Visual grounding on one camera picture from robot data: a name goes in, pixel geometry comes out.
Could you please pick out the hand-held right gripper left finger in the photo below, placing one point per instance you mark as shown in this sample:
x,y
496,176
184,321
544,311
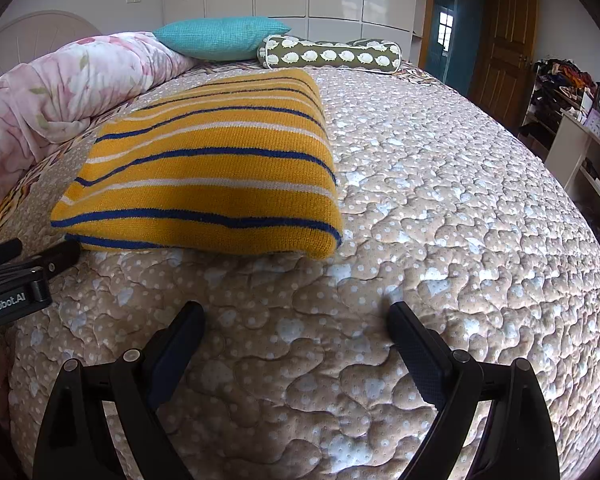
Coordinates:
x,y
177,350

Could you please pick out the green patterned bolster pillow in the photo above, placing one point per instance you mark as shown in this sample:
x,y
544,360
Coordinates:
x,y
330,55

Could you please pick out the pink padded headboard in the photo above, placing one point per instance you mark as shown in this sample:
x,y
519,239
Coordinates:
x,y
35,30

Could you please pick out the yellow striped knit sweater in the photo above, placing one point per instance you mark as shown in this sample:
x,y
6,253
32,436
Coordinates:
x,y
205,160

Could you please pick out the small pink clock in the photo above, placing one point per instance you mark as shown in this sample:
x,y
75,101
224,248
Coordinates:
x,y
597,124

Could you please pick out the shelf with clothes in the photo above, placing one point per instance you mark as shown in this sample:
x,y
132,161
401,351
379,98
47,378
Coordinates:
x,y
550,105

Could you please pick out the white cabinet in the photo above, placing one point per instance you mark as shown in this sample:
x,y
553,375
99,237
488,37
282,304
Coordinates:
x,y
570,160

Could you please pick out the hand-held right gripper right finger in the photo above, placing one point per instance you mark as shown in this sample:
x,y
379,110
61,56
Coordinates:
x,y
420,355

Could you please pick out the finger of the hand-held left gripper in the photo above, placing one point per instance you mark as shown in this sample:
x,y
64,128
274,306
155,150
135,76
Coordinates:
x,y
55,260
2,252

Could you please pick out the blue glass door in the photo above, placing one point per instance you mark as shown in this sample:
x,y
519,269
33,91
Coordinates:
x,y
455,35

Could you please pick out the pink floral quilt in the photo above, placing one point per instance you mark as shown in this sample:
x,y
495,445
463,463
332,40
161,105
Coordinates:
x,y
55,90

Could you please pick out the beige quilted bedspread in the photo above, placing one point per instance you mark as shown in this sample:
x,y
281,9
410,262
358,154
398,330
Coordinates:
x,y
430,210

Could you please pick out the wooden door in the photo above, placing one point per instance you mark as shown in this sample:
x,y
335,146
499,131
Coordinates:
x,y
505,35

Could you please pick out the teal pillow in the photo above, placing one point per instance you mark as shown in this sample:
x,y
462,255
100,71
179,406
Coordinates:
x,y
220,37

